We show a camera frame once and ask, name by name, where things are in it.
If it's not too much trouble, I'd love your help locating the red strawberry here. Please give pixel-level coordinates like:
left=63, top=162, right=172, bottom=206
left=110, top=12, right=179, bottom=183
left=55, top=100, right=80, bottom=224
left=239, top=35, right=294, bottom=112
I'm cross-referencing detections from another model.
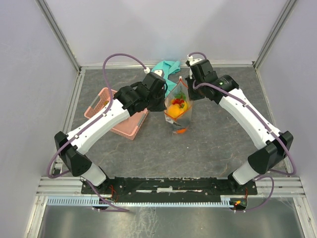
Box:
left=171, top=92, right=186, bottom=105

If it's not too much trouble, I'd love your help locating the yellow orange peach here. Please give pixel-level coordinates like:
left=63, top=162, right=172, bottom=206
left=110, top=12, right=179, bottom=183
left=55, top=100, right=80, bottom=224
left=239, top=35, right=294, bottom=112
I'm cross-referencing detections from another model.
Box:
left=167, top=104, right=184, bottom=119

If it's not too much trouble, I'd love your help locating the clear zip top bag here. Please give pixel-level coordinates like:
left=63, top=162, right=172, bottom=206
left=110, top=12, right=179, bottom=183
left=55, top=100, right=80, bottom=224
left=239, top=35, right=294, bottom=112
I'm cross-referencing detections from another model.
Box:
left=164, top=76, right=193, bottom=134

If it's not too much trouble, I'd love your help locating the orange tangerine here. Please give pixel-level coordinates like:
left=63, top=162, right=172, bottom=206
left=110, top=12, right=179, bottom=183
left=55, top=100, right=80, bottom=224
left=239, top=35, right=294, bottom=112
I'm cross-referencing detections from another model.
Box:
left=173, top=128, right=188, bottom=134

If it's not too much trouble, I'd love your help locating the yellow lemon fruit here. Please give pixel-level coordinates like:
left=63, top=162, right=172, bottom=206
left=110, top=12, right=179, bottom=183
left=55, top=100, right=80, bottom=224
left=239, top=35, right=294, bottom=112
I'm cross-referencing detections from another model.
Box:
left=182, top=102, right=188, bottom=112

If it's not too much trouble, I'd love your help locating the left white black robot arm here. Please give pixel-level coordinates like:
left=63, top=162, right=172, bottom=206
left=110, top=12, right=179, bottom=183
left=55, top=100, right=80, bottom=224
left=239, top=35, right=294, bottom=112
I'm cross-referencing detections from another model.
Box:
left=54, top=72, right=166, bottom=193

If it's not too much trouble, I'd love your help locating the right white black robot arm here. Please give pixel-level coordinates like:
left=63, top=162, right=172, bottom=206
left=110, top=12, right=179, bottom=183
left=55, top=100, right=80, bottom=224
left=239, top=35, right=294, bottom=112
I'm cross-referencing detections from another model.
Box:
left=186, top=56, right=293, bottom=194

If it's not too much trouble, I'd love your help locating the teal cloth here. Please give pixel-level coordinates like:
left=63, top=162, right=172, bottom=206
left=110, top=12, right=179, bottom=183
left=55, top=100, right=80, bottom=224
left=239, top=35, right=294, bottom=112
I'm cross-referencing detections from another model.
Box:
left=152, top=60, right=181, bottom=97

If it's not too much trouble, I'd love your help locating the pink plastic basket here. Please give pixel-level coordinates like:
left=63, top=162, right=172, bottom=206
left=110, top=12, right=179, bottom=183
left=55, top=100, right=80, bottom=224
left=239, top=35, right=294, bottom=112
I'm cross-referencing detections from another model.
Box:
left=84, top=87, right=149, bottom=140

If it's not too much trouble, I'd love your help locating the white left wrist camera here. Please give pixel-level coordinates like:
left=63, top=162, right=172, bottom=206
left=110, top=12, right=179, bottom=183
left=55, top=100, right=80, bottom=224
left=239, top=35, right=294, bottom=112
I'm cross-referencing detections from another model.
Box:
left=144, top=67, right=164, bottom=77

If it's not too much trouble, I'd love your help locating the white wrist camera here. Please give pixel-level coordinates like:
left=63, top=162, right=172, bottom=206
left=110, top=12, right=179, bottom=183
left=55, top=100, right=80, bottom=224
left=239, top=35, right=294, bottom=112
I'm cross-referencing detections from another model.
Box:
left=144, top=67, right=164, bottom=77
left=185, top=56, right=206, bottom=67

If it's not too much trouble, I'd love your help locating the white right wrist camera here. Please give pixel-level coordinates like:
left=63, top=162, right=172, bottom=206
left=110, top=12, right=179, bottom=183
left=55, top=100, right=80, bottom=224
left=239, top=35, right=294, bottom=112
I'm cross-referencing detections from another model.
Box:
left=185, top=56, right=206, bottom=67

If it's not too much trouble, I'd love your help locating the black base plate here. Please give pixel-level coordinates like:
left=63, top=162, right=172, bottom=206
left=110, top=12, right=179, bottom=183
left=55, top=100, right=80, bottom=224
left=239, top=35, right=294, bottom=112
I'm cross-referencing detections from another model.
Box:
left=95, top=177, right=258, bottom=203

